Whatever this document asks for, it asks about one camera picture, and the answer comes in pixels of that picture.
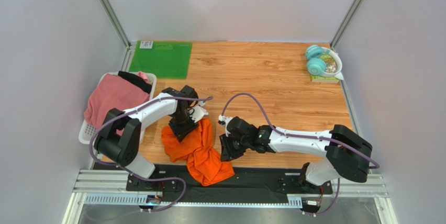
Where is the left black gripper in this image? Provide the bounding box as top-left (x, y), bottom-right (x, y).
top-left (169, 109), bottom-right (199, 142)

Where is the orange t shirt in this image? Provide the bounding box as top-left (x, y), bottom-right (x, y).
top-left (162, 118), bottom-right (235, 186)

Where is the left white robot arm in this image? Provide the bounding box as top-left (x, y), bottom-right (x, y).
top-left (88, 85), bottom-right (208, 181)

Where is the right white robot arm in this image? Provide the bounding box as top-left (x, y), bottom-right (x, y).
top-left (218, 115), bottom-right (373, 186)

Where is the black t shirt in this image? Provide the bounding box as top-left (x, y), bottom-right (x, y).
top-left (118, 71), bottom-right (152, 94)

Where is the green cutting mat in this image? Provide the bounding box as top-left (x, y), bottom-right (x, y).
top-left (129, 40), bottom-right (193, 80)

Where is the pink t shirt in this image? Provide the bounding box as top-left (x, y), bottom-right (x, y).
top-left (83, 73), bottom-right (150, 130)

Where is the white plastic basket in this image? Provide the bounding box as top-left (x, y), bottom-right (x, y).
top-left (78, 71), bottom-right (158, 145)

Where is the colourful book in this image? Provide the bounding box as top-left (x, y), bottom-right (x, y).
top-left (309, 53), bottom-right (339, 84)

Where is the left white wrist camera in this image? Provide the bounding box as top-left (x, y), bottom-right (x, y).
top-left (188, 105), bottom-right (209, 123)

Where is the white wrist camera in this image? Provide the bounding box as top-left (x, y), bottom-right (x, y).
top-left (188, 105), bottom-right (209, 123)
top-left (218, 115), bottom-right (232, 136)

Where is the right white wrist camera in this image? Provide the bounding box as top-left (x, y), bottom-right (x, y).
top-left (218, 115), bottom-right (232, 136)

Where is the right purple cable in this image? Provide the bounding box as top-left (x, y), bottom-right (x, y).
top-left (220, 92), bottom-right (381, 217)

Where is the purple cable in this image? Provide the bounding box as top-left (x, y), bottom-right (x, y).
top-left (88, 95), bottom-right (214, 214)
top-left (220, 92), bottom-right (381, 217)

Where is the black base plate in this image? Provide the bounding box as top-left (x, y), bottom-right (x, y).
top-left (126, 164), bottom-right (334, 204)

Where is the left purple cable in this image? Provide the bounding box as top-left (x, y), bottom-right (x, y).
top-left (88, 95), bottom-right (214, 214)

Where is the aluminium frame rail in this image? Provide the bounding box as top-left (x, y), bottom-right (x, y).
top-left (63, 165), bottom-right (397, 223)

